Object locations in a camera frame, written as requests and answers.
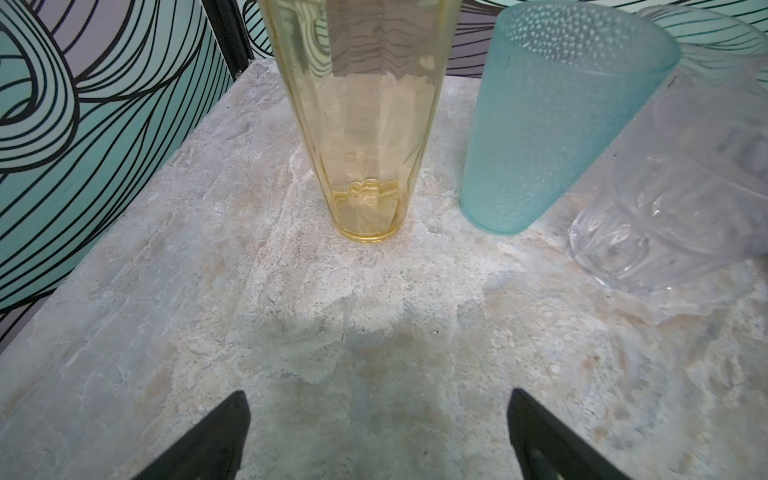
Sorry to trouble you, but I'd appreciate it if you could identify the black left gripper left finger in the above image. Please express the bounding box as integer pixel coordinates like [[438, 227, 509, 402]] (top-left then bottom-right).
[[135, 390, 251, 479]]

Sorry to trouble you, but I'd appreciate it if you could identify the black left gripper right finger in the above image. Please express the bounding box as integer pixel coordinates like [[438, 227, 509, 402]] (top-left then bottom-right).
[[506, 388, 629, 480]]

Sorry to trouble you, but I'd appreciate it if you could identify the teal frosted tall glass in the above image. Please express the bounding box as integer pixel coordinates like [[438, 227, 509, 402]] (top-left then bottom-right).
[[460, 1, 681, 235]]

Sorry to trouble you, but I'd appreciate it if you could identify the yellow transparent tall glass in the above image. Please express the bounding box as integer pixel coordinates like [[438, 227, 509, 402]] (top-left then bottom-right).
[[260, 1, 461, 242]]

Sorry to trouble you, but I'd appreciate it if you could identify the clear faceted glass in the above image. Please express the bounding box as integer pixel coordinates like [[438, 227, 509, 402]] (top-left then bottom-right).
[[569, 5, 767, 293]]

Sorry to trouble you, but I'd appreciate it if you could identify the black corner frame post left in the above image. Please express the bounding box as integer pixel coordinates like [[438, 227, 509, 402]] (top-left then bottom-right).
[[201, 0, 254, 80]]

